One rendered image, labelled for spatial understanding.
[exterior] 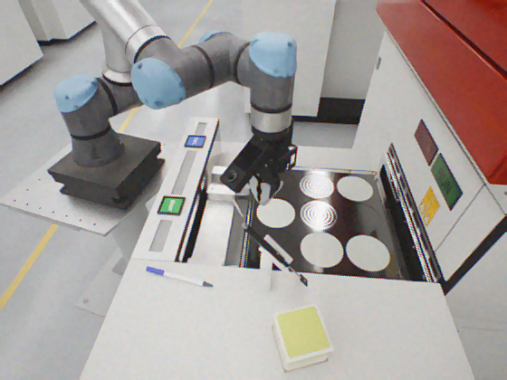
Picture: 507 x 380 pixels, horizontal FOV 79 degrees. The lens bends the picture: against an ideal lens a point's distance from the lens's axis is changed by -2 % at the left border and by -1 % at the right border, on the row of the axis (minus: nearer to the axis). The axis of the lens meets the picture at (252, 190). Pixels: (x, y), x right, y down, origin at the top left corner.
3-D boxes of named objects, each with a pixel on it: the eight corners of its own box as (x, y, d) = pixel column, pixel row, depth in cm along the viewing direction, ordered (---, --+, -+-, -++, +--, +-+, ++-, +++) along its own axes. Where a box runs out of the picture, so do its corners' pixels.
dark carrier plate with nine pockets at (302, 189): (373, 175, 92) (373, 174, 92) (401, 280, 68) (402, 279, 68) (257, 168, 94) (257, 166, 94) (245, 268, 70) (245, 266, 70)
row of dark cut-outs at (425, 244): (389, 149, 93) (392, 143, 91) (437, 283, 62) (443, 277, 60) (387, 149, 93) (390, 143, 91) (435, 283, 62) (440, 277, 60)
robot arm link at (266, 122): (273, 118, 51) (238, 101, 55) (272, 141, 55) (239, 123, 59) (301, 102, 55) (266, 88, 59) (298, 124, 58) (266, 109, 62)
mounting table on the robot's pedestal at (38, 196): (19, 228, 104) (-4, 202, 95) (102, 151, 134) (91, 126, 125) (132, 264, 94) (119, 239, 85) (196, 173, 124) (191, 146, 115)
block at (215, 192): (236, 193, 89) (236, 185, 87) (234, 201, 87) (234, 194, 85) (209, 191, 90) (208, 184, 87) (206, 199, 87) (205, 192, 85)
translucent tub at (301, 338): (310, 318, 55) (316, 301, 50) (328, 364, 50) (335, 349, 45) (270, 329, 54) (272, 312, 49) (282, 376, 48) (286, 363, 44)
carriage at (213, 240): (240, 179, 97) (240, 172, 95) (222, 287, 72) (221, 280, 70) (215, 177, 98) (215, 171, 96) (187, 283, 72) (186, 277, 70)
